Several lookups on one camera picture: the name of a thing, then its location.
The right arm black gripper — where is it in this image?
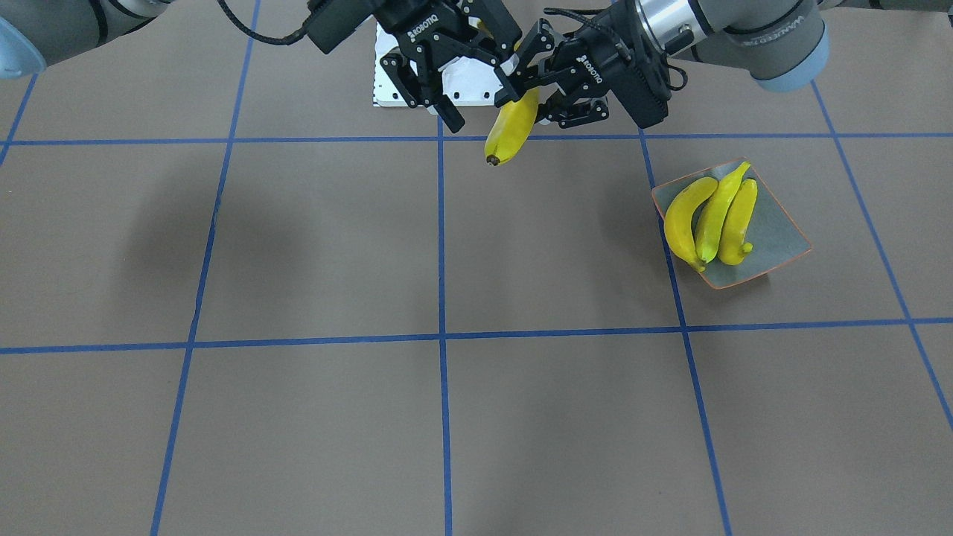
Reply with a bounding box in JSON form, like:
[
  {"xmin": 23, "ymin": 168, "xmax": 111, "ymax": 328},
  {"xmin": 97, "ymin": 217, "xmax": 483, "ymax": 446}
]
[{"xmin": 307, "ymin": 1, "xmax": 522, "ymax": 133}]

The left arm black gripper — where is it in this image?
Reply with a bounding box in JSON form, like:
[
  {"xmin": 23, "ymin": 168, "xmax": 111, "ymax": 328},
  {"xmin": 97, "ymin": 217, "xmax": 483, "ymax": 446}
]
[{"xmin": 494, "ymin": 7, "xmax": 671, "ymax": 129}]

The yellow banana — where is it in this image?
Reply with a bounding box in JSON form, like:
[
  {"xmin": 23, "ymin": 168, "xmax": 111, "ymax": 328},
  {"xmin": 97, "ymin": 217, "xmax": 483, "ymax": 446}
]
[
  {"xmin": 663, "ymin": 176, "xmax": 718, "ymax": 272},
  {"xmin": 717, "ymin": 179, "xmax": 759, "ymax": 266},
  {"xmin": 695, "ymin": 162, "xmax": 751, "ymax": 264},
  {"xmin": 484, "ymin": 88, "xmax": 539, "ymax": 166}
]

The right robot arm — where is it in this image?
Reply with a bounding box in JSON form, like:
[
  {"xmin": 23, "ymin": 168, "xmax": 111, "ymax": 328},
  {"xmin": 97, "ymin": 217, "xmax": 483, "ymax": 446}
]
[{"xmin": 1, "ymin": 1, "xmax": 525, "ymax": 132}]

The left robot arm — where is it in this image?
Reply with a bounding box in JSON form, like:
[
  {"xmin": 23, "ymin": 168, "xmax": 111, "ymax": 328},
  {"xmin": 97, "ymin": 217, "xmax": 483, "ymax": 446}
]
[{"xmin": 494, "ymin": 1, "xmax": 830, "ymax": 129}]

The grey square plate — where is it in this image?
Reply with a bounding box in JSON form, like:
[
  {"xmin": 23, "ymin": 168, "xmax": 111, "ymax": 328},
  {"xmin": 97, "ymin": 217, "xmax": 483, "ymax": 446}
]
[{"xmin": 652, "ymin": 159, "xmax": 812, "ymax": 290}]

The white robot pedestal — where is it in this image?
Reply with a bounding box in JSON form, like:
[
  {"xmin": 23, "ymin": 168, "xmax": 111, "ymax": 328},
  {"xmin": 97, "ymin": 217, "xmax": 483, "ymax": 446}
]
[{"xmin": 372, "ymin": 23, "xmax": 503, "ymax": 106}]

